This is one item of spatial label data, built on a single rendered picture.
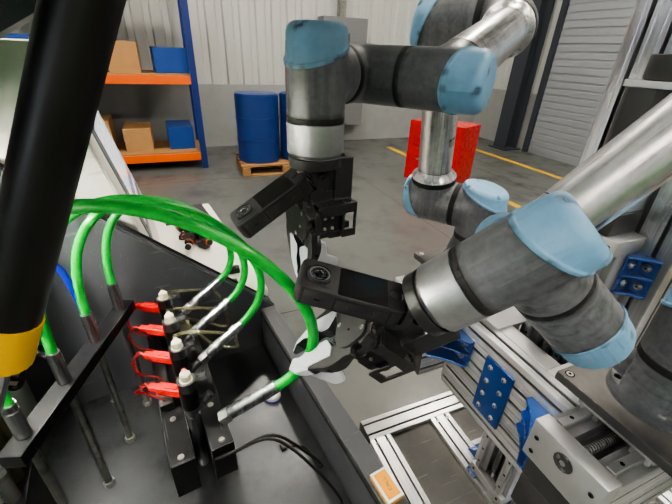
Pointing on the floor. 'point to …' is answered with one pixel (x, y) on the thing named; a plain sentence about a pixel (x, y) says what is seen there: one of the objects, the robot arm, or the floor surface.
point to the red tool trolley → (464, 142)
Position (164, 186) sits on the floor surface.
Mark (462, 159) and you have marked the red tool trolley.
